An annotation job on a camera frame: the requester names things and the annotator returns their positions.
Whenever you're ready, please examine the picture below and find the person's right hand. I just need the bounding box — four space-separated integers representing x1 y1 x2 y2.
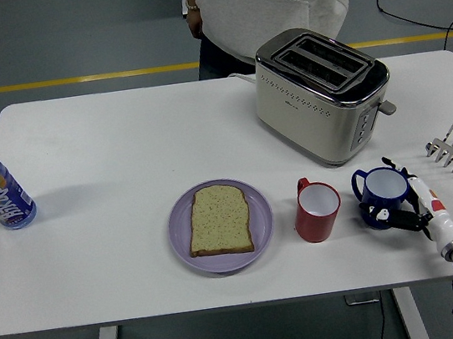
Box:
185 7 206 41

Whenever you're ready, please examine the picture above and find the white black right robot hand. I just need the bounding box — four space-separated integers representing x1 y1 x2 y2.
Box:
351 147 453 263

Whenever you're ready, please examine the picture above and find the blue enamel cup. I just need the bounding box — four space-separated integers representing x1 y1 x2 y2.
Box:
349 162 417 235

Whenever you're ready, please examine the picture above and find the red enamel cup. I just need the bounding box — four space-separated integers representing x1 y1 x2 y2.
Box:
288 173 347 246

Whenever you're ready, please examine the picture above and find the slice of toast bread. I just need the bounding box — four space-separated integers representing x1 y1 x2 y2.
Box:
181 180 257 261

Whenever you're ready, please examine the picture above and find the person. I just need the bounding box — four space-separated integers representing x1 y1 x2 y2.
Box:
184 0 440 83

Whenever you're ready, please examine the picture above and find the cream and chrome toaster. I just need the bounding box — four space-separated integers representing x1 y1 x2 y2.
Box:
244 15 405 178

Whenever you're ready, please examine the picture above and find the purple round plate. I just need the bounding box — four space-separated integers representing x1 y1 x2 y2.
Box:
161 171 281 281

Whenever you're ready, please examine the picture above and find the white toaster cord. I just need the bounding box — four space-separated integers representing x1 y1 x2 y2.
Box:
227 69 258 89

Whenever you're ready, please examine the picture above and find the grey under-table bracket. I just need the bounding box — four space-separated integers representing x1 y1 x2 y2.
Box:
344 291 381 308

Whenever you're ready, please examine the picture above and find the black cable under table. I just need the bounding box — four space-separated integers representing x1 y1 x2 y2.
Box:
372 291 390 339

